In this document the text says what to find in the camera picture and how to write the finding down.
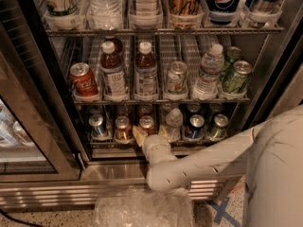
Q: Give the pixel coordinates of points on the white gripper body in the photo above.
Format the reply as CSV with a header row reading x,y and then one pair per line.
x,y
151,143

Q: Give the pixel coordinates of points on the red coke can bottom shelf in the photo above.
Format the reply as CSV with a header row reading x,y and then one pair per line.
x,y
146,123

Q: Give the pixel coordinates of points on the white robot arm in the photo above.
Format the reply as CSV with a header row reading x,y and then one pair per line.
x,y
269,154

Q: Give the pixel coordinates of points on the orange-brown can bottom shelf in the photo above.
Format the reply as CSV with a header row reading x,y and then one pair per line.
x,y
123,129

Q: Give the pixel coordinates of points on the clear water bottle bottom shelf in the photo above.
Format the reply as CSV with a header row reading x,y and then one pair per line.
x,y
173,125

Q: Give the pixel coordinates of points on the clear water bottle shelf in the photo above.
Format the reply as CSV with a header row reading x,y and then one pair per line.
x,y
104,14
173,125
205,85

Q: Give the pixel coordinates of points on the blue pepsi can bottom shelf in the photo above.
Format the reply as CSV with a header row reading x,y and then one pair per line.
x,y
194,127

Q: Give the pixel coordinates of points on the blue pepsi can shelf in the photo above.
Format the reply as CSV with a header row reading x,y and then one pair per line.
x,y
221,12
194,127

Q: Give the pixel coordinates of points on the blue can bottom left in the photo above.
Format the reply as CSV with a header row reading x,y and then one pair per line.
x,y
98,125

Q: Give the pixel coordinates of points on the white green soda can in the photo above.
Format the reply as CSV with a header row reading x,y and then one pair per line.
x,y
176,78

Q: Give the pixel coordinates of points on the green can bottom shelf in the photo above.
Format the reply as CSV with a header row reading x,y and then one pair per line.
x,y
219,126

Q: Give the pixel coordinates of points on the red coca-cola can middle shelf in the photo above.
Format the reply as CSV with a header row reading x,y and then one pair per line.
x,y
83,79

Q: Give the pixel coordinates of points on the stainless steel fridge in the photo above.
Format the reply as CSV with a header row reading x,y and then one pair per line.
x,y
107,168

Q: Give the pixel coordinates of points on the clear water bottle middle shelf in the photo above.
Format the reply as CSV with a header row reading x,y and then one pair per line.
x,y
205,85

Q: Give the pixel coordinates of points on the green soda can front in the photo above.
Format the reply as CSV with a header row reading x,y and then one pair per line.
x,y
237,77

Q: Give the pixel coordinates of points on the fridge glass door left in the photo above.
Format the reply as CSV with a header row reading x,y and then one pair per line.
x,y
48,158

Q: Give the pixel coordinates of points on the green soda can rear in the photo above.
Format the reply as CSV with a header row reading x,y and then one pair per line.
x,y
232,55

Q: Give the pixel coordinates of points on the white bottle top shelf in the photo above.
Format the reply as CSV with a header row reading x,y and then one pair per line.
x,y
145,13

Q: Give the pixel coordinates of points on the clear water bottle top shelf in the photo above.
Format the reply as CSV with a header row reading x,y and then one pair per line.
x,y
104,14

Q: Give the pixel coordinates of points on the brown gold can top shelf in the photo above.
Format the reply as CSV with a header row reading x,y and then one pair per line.
x,y
184,13

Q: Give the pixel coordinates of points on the blue pepsi can top shelf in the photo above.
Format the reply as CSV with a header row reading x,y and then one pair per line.
x,y
221,12

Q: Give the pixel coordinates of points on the blue silver can top shelf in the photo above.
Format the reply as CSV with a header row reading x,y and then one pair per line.
x,y
263,0

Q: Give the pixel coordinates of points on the brown tea bottle left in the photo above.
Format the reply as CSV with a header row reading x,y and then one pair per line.
x,y
112,68

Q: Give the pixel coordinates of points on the brown tea bottle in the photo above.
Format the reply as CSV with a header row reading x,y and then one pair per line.
x,y
112,68
145,71

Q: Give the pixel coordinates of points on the brown tea bottle right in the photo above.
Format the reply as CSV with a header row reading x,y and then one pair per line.
x,y
145,71

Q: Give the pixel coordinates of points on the clear plastic bag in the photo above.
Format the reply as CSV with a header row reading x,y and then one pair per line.
x,y
142,208

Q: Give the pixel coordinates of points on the blue tape cross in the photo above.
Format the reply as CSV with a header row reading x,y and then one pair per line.
x,y
221,213

